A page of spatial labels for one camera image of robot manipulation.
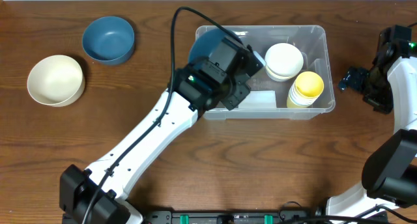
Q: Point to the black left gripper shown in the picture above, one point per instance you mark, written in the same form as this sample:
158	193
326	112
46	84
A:
241	92

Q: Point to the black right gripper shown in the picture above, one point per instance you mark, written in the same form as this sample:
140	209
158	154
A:
363	82

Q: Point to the dark blue bowl front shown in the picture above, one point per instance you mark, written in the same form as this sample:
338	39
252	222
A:
206	46

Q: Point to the dark blue bowl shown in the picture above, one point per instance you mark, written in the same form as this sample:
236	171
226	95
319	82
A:
109	40
206	46

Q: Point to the grey plastic bowl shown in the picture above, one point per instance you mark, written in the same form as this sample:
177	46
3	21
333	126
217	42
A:
279	79

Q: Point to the yellow plastic bowl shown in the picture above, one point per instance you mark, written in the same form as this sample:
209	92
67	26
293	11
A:
273	74

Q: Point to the white plastic bowl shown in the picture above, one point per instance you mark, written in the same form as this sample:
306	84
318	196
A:
284	60

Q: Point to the yellow plastic cup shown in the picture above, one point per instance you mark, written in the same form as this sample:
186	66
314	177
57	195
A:
309	84
296	102

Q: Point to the cream plastic cup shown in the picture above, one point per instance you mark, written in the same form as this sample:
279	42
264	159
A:
299	98

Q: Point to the pink plastic cup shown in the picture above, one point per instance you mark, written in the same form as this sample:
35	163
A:
298	102

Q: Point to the light blue plastic cup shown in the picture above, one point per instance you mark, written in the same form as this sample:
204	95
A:
311	99

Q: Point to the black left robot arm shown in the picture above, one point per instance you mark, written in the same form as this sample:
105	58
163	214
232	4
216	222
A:
98	194

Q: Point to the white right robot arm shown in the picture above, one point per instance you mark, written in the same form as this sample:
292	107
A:
388	179

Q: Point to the white label in bin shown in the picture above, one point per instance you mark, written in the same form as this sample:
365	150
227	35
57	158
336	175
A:
259	100

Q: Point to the clear plastic storage bin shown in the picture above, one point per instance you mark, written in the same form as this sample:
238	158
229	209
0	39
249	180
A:
311	41

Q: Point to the large cream bowl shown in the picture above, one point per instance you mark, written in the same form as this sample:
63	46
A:
56	81

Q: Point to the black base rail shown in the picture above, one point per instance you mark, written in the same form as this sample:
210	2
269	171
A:
172	217

